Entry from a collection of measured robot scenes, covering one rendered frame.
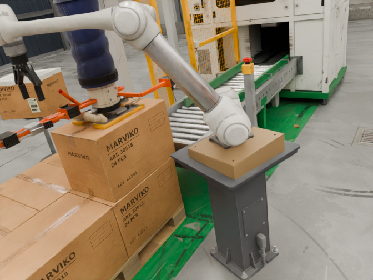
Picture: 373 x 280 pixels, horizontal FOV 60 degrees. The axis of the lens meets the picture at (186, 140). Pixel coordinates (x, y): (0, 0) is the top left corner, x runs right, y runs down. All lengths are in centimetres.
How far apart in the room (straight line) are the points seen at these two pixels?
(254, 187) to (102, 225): 85
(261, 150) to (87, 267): 109
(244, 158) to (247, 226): 51
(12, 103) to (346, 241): 320
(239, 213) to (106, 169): 75
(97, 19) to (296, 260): 171
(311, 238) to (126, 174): 124
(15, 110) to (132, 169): 206
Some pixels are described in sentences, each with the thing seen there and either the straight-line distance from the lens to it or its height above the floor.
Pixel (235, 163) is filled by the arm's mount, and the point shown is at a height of 83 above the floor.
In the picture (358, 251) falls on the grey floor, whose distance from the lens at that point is 227.
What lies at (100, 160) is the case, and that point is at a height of 83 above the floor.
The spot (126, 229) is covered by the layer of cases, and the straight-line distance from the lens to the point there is 201.
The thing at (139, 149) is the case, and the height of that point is 74.
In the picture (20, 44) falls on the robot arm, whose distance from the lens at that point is 164.
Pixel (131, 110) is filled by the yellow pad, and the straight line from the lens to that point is 194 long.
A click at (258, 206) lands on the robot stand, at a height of 41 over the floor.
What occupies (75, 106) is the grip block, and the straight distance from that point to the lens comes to 180.
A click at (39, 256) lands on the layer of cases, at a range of 175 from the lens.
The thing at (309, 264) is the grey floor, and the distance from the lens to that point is 215.
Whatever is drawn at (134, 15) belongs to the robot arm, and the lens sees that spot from 124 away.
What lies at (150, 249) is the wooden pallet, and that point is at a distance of 231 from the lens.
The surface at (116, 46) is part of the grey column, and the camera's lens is 336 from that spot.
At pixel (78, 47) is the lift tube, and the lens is 184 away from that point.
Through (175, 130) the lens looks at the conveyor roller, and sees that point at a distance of 263.
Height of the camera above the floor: 157
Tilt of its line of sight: 25 degrees down
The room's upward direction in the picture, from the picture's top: 10 degrees counter-clockwise
